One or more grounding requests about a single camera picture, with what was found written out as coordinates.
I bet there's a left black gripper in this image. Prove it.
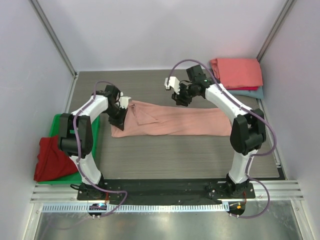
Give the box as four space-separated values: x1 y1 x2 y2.
104 105 128 131

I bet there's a pink printed t shirt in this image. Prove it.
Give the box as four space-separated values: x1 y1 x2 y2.
111 100 232 138

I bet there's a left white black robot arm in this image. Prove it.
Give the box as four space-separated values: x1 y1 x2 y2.
57 83 132 200

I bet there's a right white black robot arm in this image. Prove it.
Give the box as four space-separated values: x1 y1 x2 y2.
164 65 266 198

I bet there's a folded coral t shirt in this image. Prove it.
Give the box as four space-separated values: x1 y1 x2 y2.
210 58 263 89

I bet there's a folded magenta t shirt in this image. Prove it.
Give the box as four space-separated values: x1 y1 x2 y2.
227 86 259 91

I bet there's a green plastic bin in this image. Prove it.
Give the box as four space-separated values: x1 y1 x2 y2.
37 114 100 185

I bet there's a folded blue t shirt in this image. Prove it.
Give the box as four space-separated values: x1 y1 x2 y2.
228 86 264 100

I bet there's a red t shirt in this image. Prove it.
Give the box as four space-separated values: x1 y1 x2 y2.
33 135 78 182

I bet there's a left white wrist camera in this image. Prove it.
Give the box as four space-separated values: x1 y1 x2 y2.
118 92 132 109

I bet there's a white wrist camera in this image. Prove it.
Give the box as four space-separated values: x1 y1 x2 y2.
118 92 132 109
164 76 180 95

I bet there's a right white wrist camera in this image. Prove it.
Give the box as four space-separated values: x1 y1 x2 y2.
164 76 180 95

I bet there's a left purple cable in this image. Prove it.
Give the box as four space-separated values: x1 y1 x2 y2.
51 80 128 230

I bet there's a purple cable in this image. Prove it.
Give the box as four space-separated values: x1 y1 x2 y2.
51 80 128 230
167 58 277 219

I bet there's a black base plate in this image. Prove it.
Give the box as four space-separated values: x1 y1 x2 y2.
70 178 256 206

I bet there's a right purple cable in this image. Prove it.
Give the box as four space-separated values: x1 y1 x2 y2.
167 58 277 219

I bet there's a slotted white cable duct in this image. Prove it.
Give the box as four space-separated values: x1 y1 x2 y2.
42 202 230 214

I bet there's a left aluminium corner post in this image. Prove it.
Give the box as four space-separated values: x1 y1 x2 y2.
29 0 78 80

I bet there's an aluminium corner post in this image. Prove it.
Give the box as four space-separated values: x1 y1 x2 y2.
29 0 78 80
256 0 297 63

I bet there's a right aluminium corner post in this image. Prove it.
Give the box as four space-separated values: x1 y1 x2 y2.
256 0 297 63

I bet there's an aluminium frame rail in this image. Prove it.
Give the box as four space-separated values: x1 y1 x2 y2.
30 180 304 203

